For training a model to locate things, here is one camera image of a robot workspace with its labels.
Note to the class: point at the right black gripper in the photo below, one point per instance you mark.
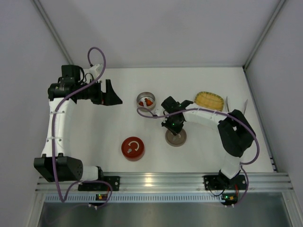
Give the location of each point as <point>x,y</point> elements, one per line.
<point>174,125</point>

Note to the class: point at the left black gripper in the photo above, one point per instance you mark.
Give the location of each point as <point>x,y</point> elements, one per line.
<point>103,92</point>

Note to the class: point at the beige round lid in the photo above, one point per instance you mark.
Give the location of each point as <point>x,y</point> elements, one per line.
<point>176,140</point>

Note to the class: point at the red round lid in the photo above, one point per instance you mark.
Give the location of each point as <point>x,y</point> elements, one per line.
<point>132,146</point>

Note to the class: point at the metal serving tongs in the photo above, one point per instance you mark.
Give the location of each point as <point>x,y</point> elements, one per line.
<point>244,105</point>

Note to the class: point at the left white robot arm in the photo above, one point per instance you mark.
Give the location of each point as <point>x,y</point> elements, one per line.
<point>56,162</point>

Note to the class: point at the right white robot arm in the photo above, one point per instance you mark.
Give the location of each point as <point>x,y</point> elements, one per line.
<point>235,132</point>

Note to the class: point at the bamboo woven tray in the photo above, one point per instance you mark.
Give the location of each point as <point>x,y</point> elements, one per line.
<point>209,100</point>

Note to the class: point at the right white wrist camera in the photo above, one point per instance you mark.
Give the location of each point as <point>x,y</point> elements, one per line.
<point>158,112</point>

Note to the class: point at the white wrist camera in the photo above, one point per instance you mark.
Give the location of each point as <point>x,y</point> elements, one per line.
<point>158,112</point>
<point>96,70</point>

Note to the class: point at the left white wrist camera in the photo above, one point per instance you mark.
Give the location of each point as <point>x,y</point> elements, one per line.
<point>96,70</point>

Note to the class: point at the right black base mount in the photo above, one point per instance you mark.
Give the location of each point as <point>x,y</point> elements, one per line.
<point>221,182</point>

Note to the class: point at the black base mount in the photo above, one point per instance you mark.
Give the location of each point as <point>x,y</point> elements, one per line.
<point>221,182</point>
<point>107,183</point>

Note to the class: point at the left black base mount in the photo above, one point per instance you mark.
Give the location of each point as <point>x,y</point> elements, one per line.
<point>107,183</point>

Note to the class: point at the aluminium mounting rail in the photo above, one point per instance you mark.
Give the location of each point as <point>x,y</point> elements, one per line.
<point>194,182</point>

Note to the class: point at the slotted cable duct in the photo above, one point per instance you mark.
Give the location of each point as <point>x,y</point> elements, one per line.
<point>144,197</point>

